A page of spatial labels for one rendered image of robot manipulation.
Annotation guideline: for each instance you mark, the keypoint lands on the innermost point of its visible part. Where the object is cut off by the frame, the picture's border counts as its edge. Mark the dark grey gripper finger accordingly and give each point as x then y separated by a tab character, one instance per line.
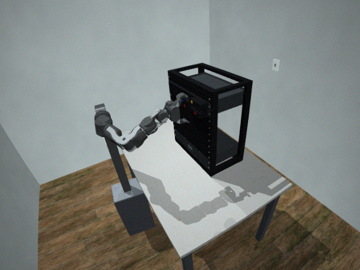
182	121
177	102

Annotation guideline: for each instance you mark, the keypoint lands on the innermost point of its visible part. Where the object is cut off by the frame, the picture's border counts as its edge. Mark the black server rack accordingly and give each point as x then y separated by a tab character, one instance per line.
209	95

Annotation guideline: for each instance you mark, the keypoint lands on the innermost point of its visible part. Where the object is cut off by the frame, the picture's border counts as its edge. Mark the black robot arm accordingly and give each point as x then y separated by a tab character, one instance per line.
105	128

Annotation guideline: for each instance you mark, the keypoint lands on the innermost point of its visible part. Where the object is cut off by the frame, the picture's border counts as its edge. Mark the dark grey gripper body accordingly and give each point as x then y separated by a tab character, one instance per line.
173	112

